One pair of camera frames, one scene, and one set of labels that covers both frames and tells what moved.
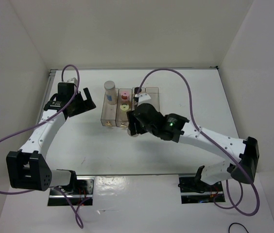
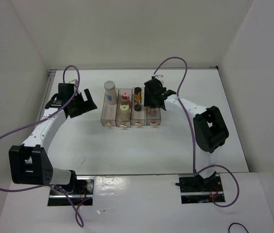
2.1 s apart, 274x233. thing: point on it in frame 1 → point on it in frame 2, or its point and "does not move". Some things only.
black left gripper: (86, 105) does not move
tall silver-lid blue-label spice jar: (111, 92) does not move
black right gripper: (131, 119) → (147, 101)
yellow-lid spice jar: (124, 108) does not move
